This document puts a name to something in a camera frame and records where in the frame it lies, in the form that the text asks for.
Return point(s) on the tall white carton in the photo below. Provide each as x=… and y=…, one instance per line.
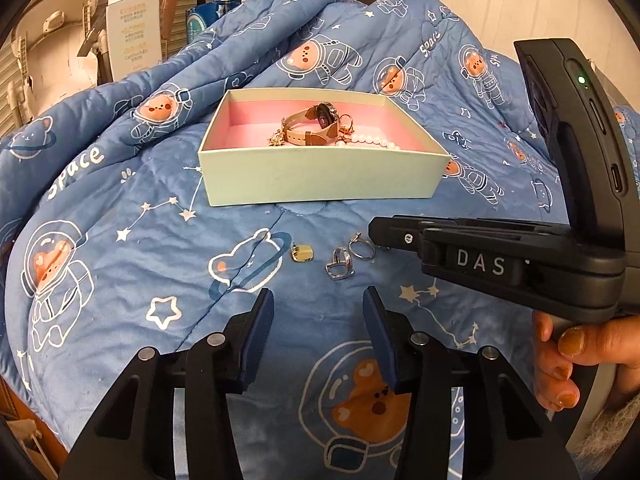
x=135, y=30

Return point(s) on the mint box with pink lining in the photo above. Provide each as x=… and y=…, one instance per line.
x=320, y=180

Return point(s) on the gold square earring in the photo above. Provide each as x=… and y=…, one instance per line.
x=302, y=253

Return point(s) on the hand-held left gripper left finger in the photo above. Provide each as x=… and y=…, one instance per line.
x=255, y=330

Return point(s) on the white baby high chair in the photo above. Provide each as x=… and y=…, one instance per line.
x=55, y=55

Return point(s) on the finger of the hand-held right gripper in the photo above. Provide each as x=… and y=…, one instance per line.
x=395, y=237

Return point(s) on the blue astronaut bear blanket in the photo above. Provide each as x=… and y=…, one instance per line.
x=150, y=240

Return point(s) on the gold star charm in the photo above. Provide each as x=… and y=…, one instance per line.
x=276, y=140

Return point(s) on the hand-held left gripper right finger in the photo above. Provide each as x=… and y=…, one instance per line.
x=381, y=340

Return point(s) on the person's right hand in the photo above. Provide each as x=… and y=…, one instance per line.
x=600, y=342

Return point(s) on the blue tissue pack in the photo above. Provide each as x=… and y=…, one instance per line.
x=207, y=20

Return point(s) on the grey louvered wardrobe doors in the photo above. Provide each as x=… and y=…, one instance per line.
x=20, y=10

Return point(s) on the white rack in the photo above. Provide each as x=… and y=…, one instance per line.
x=25, y=440

